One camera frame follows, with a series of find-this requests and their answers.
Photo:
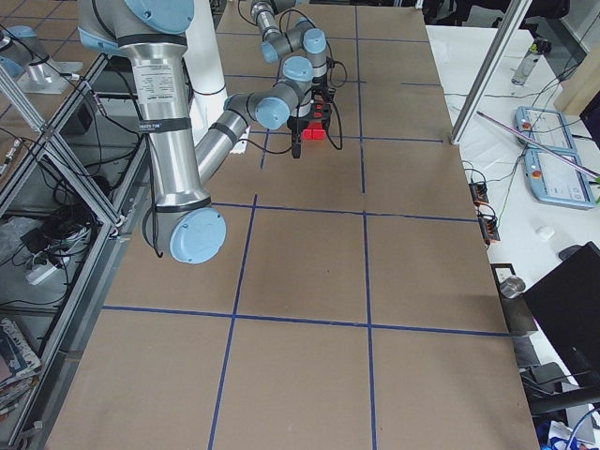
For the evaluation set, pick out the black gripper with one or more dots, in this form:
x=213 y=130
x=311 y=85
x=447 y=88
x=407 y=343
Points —
x=321 y=88
x=296 y=126

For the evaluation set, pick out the red block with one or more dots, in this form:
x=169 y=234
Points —
x=318 y=133
x=308 y=134

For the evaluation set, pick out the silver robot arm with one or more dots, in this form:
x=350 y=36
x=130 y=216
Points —
x=302 y=51
x=189 y=120

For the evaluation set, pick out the white support column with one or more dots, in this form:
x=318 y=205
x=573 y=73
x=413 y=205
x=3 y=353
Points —
x=215 y=129

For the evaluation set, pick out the clear water bottle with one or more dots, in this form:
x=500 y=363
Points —
x=538 y=48

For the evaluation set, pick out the far teach pendant tablet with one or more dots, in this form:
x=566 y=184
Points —
x=545 y=126

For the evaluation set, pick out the teach pendant tablet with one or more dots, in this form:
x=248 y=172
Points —
x=545 y=126
x=554 y=182

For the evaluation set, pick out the near teach pendant tablet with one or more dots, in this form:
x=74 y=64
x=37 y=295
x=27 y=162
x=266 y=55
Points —
x=554 y=182

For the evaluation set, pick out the metal cup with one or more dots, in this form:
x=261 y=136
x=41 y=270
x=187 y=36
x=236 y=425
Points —
x=512 y=287

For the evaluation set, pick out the black monitor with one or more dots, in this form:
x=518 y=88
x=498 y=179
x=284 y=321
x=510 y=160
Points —
x=565 y=304

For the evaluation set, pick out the stacked magazines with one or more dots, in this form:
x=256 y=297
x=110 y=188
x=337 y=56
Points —
x=19 y=366

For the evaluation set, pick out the aluminium frame post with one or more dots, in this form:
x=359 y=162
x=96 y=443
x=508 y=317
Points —
x=514 y=15

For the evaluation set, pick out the aluminium side frame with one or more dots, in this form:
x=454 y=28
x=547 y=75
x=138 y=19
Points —
x=73 y=171

